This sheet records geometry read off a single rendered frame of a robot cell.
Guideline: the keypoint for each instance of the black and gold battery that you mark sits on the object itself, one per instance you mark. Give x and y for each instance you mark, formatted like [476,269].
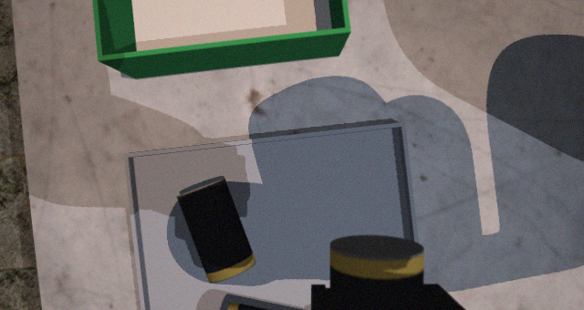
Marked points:
[236,306]
[376,272]
[217,231]

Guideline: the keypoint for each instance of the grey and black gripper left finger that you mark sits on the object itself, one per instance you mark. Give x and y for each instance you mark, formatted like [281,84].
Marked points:
[321,298]

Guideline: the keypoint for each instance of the grey square tray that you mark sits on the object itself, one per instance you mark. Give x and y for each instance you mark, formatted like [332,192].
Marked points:
[294,194]

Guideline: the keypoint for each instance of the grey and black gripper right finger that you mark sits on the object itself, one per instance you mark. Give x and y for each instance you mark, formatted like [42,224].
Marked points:
[436,298]

